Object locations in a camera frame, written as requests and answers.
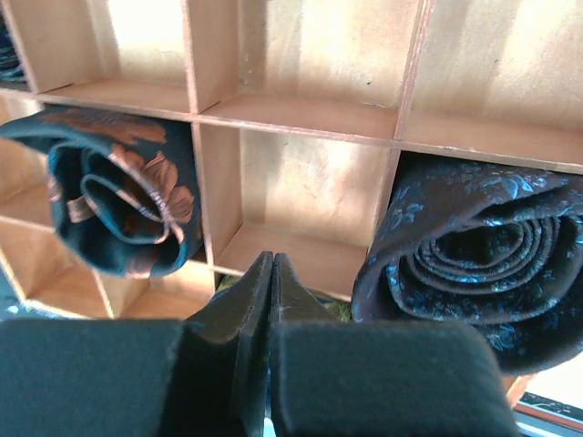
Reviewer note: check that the rolled belt right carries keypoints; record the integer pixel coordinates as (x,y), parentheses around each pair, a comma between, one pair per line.
(493,246)

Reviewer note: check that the rolled belt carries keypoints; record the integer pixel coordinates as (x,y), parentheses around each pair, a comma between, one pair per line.
(12,70)
(123,189)
(493,246)

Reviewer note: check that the rolled belt top left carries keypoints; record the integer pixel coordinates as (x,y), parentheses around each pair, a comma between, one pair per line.
(12,70)

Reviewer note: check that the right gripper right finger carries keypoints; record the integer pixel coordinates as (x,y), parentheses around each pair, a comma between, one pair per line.
(396,378)

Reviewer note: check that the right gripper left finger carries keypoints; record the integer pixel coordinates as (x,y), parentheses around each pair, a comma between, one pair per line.
(202,376)

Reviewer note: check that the rolled belt middle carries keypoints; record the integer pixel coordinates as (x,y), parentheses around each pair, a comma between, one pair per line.
(123,189)

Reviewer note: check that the wooden compartment tray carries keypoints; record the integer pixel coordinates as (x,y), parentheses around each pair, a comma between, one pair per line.
(299,111)

